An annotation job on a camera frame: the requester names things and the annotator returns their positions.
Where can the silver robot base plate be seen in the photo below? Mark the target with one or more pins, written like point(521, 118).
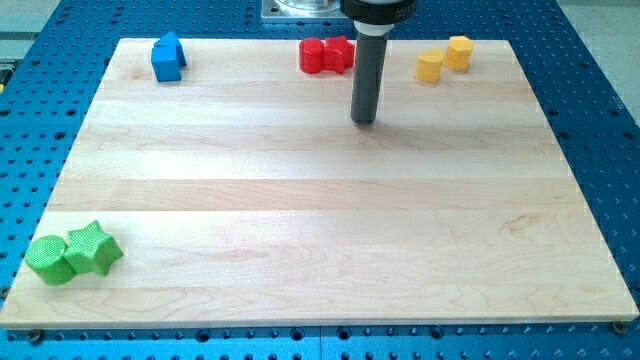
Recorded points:
point(301, 9)

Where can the yellow hexagon block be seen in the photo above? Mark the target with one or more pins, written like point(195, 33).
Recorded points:
point(458, 53)

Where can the red star block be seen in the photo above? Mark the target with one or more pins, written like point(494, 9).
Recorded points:
point(338, 54)

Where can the blue cube block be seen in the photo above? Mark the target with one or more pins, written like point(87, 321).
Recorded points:
point(166, 64)

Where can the yellow heart block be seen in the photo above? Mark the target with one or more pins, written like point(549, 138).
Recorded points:
point(428, 65)

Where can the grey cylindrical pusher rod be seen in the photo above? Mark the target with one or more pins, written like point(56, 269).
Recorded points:
point(368, 69)

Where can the red cylinder block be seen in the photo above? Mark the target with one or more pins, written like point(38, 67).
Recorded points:
point(311, 55)

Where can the blue pentagon block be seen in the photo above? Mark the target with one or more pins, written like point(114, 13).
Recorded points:
point(170, 39)

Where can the green cylinder block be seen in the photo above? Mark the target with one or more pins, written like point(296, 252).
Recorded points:
point(46, 257)

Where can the light wooden board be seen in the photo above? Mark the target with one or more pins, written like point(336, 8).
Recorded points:
point(244, 196)

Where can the black robot arm flange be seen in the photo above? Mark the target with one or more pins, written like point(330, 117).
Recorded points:
point(378, 12)

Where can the green star block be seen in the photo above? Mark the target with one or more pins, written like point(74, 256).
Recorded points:
point(92, 250)

